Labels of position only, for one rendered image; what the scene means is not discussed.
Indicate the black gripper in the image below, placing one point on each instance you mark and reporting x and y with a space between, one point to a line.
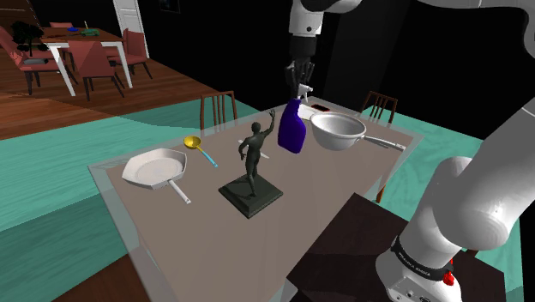
301 48

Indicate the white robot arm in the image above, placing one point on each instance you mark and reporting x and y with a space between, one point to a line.
459 200

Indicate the white flat book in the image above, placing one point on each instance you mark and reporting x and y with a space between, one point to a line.
305 111

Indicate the dark red phone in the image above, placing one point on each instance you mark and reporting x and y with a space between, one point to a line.
321 108

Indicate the blue spray bottle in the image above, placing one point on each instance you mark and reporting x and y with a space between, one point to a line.
291 129

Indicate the white saucepan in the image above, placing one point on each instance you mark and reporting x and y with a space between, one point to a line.
334 131

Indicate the brown wooden chair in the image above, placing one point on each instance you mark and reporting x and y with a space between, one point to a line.
218 106
379 104

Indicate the dark figure statue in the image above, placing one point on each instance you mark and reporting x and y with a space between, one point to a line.
252 159

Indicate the red dining chair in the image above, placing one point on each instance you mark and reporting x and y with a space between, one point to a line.
12 52
136 46
60 24
94 60

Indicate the white frying pan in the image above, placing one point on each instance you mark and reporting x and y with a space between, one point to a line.
156 169

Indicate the dark robot stand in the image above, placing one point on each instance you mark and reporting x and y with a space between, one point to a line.
347 242

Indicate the white door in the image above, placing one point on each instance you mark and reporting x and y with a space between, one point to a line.
129 16

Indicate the glass-topped table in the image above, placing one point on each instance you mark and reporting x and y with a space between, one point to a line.
200 238

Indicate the wooden dining table white legs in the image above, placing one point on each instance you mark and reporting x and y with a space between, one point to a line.
96 36

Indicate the black potted plant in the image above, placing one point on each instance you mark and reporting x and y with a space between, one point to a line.
27 33

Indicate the dark wall picture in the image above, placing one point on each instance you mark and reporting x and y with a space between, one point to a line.
169 5

